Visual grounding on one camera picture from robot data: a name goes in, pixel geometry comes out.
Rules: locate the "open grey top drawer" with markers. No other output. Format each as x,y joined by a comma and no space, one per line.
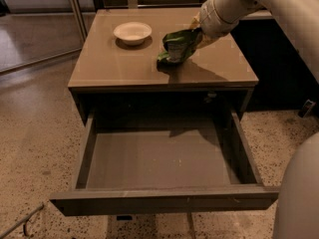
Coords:
147,164

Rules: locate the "brown drawer cabinet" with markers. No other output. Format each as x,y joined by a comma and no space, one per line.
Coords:
107,65

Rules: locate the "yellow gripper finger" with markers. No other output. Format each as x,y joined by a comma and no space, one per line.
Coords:
195,22
203,40

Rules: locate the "green rice chip bag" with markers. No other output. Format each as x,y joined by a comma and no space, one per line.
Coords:
179,46

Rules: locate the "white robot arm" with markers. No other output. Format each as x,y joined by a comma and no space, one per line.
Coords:
297,213

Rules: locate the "white bowl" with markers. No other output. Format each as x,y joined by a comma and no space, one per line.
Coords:
133,33

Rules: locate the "metal rod on floor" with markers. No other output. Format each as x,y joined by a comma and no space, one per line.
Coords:
22,223

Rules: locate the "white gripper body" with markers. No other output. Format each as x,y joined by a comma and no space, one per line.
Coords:
209,21

